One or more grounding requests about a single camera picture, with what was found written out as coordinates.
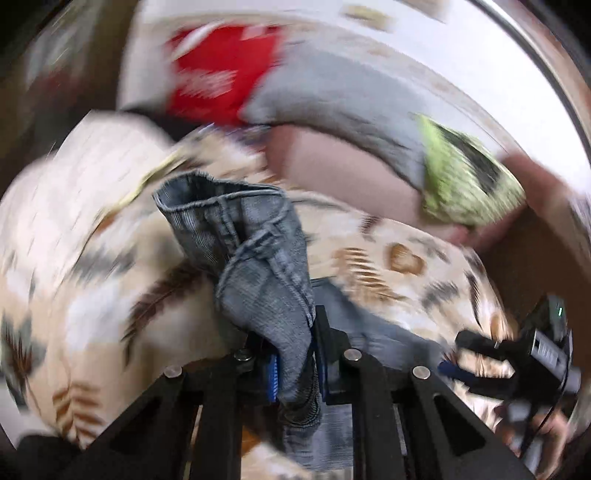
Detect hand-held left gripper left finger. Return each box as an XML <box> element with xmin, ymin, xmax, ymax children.
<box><xmin>60</xmin><ymin>335</ymin><xmax>281</xmax><ymax>480</ymax></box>

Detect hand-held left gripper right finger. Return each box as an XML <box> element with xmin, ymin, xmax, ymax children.
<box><xmin>313</xmin><ymin>305</ymin><xmax>532</xmax><ymax>480</ymax></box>

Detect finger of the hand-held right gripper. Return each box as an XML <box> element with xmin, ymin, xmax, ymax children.
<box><xmin>438</xmin><ymin>360</ymin><xmax>522</xmax><ymax>401</ymax></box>
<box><xmin>455</xmin><ymin>329</ymin><xmax>527</xmax><ymax>360</ymax></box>

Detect grey denim pants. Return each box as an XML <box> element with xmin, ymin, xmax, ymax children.
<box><xmin>152</xmin><ymin>171</ymin><xmax>448</xmax><ymax>469</ymax></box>

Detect person's right hand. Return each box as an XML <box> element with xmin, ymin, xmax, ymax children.
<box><xmin>499</xmin><ymin>411</ymin><xmax>573</xmax><ymax>478</ymax></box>

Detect green patterned cloth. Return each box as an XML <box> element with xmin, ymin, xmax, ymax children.
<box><xmin>414</xmin><ymin>114</ymin><xmax>528</xmax><ymax>230</ymax></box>

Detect leaf print blanket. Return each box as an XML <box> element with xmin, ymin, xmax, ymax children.
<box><xmin>0</xmin><ymin>111</ymin><xmax>525</xmax><ymax>480</ymax></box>

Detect grey cloth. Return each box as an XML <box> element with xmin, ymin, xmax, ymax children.
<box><xmin>241</xmin><ymin>50</ymin><xmax>432</xmax><ymax>191</ymax></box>

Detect red printed cloth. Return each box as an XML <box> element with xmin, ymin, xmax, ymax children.
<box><xmin>164</xmin><ymin>24</ymin><xmax>283</xmax><ymax>129</ymax></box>

